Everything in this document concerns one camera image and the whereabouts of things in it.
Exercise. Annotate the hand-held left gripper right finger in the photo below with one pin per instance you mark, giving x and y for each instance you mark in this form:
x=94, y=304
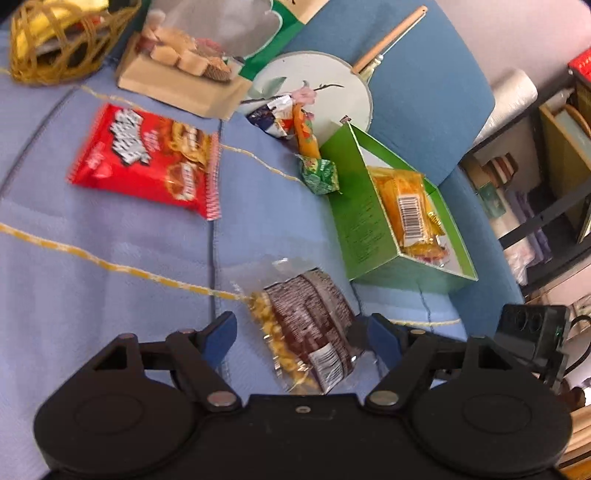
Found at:
x=383, y=337

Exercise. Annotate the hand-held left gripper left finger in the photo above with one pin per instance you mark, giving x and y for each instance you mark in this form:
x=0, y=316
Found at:
x=221, y=337

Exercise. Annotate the clear bag of yellow puffs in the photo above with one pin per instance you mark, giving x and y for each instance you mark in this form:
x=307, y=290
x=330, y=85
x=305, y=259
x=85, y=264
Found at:
x=309, y=318

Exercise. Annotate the green cardboard box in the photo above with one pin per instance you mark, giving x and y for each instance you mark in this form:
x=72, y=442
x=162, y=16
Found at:
x=364, y=221

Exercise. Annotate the orange snack packet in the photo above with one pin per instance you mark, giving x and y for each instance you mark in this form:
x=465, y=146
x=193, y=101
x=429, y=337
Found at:
x=406, y=203

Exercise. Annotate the woven wicker basket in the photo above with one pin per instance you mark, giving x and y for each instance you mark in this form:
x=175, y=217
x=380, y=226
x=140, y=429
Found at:
x=69, y=60

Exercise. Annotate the black metal shelf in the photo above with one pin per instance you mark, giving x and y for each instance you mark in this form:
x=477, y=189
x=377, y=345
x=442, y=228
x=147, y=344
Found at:
x=531, y=226

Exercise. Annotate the small green package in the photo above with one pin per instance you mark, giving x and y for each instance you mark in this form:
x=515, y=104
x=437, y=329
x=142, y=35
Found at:
x=492, y=201

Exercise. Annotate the light blue blanket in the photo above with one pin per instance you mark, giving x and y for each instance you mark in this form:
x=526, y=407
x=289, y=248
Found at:
x=92, y=277

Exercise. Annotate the green candy wrapper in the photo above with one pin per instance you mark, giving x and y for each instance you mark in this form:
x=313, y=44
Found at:
x=321, y=175

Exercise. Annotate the wooden framed panel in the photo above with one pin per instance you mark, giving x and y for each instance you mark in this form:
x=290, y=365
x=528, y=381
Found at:
x=565, y=147

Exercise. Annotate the red noodle snack packet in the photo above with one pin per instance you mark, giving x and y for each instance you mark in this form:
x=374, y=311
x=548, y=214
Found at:
x=143, y=157

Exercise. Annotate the small orange yellow packet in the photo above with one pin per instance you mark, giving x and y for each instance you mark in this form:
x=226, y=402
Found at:
x=307, y=136

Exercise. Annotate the blue white candy wrapper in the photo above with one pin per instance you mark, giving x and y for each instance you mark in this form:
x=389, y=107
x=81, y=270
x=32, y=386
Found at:
x=272, y=117

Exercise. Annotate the white plastic roll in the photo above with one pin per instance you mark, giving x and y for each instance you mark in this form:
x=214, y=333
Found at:
x=508, y=101

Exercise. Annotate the round floral hand fan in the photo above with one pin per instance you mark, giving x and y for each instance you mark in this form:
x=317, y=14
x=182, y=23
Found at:
x=341, y=74

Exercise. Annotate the red box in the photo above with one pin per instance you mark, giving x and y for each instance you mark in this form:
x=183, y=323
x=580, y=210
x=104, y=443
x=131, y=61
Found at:
x=581, y=64

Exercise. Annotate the large beige snack bag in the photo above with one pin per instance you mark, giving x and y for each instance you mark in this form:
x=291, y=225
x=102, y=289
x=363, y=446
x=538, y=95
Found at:
x=194, y=60

